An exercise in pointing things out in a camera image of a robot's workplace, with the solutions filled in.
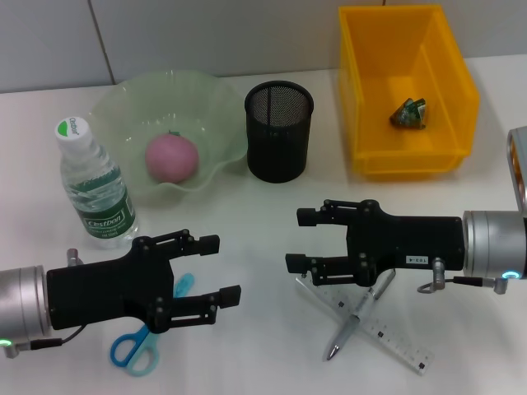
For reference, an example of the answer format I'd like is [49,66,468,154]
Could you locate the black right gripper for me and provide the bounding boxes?
[284,198,466,288]

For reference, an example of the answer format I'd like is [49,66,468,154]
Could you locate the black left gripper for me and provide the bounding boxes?
[45,229,243,335]

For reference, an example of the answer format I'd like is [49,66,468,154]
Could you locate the blue scissors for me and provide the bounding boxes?
[109,272,196,378]

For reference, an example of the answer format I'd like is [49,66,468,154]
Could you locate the pink peach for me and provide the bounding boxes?
[144,130,200,185]

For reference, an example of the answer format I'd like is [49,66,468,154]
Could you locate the clear green-label water bottle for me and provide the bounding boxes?
[54,116,139,251]

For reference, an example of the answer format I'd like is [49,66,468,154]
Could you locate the green plastic wrapper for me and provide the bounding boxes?
[388,97,427,130]

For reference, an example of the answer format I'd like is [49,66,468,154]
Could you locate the grey white pen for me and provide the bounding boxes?
[325,269,399,363]

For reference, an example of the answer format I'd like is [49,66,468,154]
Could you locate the black mesh pen cup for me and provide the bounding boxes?
[243,80,315,184]

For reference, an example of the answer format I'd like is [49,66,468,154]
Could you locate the clear plastic ruler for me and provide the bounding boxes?
[294,276,437,377]

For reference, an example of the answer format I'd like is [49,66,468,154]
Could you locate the green glass fruit plate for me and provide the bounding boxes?
[88,69,247,199]

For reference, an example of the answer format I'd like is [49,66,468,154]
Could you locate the yellow plastic bin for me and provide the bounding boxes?
[338,4,481,183]

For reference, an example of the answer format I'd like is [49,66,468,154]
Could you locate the right gripper cable with plug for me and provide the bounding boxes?
[417,258,511,295]

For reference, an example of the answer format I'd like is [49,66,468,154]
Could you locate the gripper cable with plug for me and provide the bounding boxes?
[417,258,511,295]
[0,248,88,360]

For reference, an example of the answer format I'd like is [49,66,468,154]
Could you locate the left gripper cable with plug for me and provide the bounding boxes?
[0,248,88,360]

